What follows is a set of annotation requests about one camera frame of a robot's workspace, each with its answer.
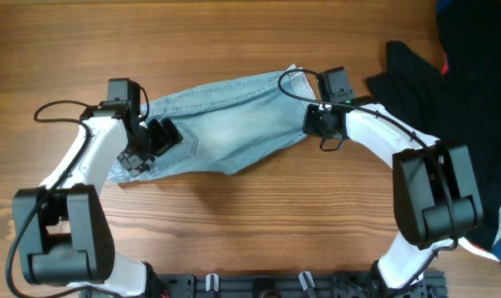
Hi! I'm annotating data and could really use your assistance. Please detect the white red garment edge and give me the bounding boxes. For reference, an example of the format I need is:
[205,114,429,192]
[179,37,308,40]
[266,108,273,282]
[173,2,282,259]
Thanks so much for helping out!
[458,237,499,262]

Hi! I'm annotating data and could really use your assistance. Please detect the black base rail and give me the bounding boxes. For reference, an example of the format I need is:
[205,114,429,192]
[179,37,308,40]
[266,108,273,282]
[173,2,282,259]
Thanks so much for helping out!
[79,271,448,298]

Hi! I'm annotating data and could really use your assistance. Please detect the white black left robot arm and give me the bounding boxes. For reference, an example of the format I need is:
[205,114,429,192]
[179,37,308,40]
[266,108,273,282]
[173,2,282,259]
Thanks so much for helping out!
[5,79,183,297]

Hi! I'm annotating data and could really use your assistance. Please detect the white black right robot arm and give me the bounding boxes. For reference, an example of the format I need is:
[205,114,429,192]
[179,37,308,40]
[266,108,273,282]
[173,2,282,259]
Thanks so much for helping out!
[303,67,483,297]

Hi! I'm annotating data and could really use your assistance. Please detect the dark navy garment pile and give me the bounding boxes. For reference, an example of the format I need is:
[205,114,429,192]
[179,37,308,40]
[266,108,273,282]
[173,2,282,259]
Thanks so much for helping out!
[366,0,501,250]

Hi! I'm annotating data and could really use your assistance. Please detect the light blue denim shorts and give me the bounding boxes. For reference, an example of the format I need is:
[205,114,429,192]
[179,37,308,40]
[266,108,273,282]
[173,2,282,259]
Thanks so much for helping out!
[107,64,317,184]

